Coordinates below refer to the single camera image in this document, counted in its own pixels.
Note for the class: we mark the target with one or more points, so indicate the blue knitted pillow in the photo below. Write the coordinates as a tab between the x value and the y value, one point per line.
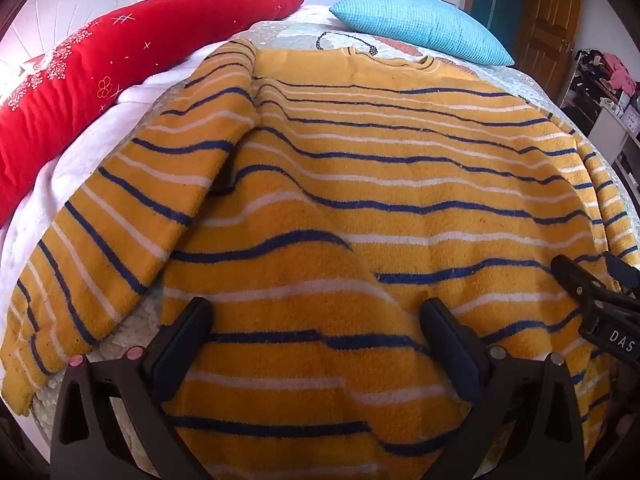
425	22

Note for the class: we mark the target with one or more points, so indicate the yellow striped sweater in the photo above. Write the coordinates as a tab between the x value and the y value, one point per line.
350	185

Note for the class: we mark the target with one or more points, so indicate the white fleece blanket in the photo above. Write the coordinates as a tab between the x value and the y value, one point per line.
95	140

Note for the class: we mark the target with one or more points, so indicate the white headboard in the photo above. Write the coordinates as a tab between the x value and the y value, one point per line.
50	10

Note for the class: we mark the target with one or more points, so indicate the cluttered shoe rack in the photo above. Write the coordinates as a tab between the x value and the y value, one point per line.
582	85

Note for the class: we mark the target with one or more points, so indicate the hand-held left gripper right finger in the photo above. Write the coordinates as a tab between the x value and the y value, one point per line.
441	331

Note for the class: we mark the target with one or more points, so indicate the long red pillow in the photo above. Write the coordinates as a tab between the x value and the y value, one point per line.
75	90

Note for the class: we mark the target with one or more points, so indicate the white shelf desk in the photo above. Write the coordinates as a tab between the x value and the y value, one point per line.
615	130

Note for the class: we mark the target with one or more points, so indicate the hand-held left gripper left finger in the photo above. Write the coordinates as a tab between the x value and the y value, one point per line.
191	331

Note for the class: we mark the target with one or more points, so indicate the pink clothes pile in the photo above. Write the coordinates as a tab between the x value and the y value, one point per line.
619	72

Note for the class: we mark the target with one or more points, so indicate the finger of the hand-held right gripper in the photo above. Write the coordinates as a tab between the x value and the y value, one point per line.
622	272
575	280

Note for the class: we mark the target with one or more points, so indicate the wooden door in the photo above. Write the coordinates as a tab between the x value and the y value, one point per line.
547	20

